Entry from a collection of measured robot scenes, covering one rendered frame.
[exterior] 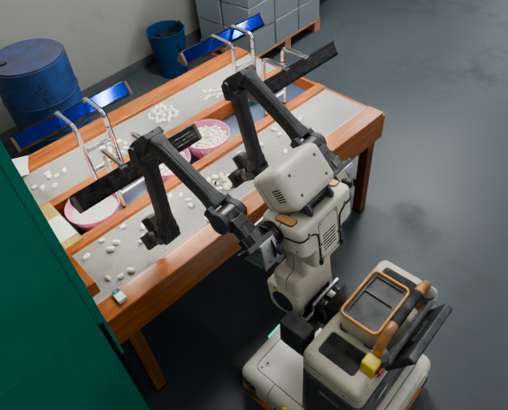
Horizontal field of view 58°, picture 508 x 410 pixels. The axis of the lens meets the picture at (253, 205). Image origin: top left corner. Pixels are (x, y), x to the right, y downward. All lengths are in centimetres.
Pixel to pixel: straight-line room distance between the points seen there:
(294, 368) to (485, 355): 104
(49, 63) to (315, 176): 248
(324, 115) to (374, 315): 139
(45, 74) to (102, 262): 175
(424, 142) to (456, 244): 100
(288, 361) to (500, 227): 172
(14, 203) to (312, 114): 182
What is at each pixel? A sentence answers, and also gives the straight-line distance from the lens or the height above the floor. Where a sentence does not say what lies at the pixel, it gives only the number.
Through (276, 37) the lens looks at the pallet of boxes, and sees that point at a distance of 477.
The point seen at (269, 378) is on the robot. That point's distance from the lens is 222.
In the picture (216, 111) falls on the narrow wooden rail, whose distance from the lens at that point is 279.
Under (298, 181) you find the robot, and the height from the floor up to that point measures 135.
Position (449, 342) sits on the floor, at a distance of 274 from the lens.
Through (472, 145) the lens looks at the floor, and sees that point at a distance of 389.
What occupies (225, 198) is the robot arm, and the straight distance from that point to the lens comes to 148.
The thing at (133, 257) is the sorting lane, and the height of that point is 74.
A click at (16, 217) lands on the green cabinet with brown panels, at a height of 145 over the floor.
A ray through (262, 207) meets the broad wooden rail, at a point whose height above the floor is 74.
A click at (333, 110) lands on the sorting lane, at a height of 74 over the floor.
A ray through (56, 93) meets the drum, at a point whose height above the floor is 61.
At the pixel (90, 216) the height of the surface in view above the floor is 73.
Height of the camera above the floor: 232
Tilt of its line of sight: 46 degrees down
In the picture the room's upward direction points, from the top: 6 degrees counter-clockwise
